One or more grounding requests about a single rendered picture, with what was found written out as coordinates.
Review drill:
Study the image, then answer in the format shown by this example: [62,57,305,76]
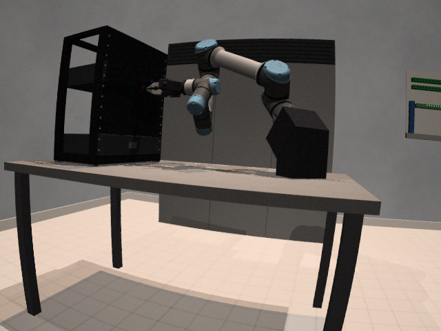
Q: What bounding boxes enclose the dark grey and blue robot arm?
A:
[158,39,297,136]

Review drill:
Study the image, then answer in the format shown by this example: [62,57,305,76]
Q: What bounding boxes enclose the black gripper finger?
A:
[147,89,167,98]
[146,80,159,89]

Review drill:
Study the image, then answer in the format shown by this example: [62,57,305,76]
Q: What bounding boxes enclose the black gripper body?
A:
[162,80,187,97]

